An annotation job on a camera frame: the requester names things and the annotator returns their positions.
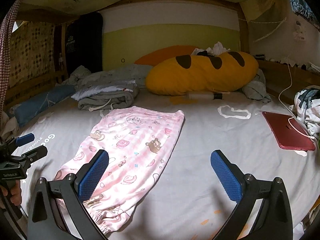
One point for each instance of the white wall ornament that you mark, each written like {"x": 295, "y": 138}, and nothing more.
{"x": 300, "y": 33}

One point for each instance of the patchwork printed hanging cloth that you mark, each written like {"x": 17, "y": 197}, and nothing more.
{"x": 32, "y": 52}

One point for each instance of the cream crumpled cloth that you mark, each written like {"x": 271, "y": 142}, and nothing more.
{"x": 8, "y": 126}

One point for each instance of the wall poster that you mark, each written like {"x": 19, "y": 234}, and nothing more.
{"x": 302, "y": 2}

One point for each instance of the white and black printed cloth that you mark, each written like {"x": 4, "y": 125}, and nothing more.
{"x": 310, "y": 105}

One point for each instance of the blue pillow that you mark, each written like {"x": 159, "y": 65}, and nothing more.
{"x": 42, "y": 102}

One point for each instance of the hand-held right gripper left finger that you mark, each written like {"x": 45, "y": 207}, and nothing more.
{"x": 93, "y": 172}

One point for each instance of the red checked curtain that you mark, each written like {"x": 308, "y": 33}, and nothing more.
{"x": 7, "y": 30}

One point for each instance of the pink printed pants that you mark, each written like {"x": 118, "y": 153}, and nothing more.
{"x": 135, "y": 140}

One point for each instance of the wooden bed frame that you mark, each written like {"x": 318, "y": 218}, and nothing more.
{"x": 243, "y": 37}

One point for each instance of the sheer yellow net drape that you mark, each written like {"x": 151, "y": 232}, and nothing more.
{"x": 265, "y": 7}

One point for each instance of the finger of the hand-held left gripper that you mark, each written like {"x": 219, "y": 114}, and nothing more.
{"x": 25, "y": 138}
{"x": 37, "y": 152}

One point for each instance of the orange pillow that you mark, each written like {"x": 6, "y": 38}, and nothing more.
{"x": 162, "y": 55}

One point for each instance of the white bottle with black cap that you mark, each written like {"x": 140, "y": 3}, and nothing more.
{"x": 200, "y": 96}

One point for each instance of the red tablet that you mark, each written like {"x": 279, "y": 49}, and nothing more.
{"x": 282, "y": 130}

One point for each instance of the yellow bread-shaped plush pillow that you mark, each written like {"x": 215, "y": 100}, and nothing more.
{"x": 200, "y": 77}

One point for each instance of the small grey crumpled cloth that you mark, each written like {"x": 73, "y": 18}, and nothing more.
{"x": 256, "y": 90}

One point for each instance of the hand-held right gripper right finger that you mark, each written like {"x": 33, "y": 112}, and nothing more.
{"x": 226, "y": 175}

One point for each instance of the pile of grey folded clothes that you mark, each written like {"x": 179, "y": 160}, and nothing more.
{"x": 117, "y": 76}

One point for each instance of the white crumpled cloth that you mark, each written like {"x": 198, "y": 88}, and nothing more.
{"x": 218, "y": 47}

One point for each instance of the clear plastic bottle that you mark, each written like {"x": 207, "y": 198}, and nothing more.
{"x": 61, "y": 62}

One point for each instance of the grey printed bed sheet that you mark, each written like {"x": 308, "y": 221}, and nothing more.
{"x": 212, "y": 130}

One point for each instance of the person's left hand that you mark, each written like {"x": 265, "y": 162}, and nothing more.
{"x": 16, "y": 195}

